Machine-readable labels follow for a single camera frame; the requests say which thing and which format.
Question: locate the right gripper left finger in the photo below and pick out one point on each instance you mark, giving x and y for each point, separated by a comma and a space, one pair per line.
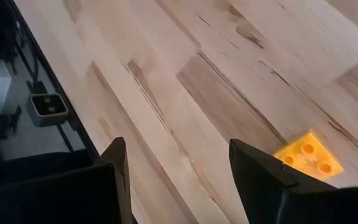
104, 193

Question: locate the small stereo camera box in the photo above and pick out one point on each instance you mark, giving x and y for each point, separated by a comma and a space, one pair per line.
47, 107

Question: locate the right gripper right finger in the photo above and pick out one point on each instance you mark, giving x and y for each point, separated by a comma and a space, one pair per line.
259, 186

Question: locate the yellow toy block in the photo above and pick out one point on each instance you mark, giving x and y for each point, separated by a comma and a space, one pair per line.
309, 155

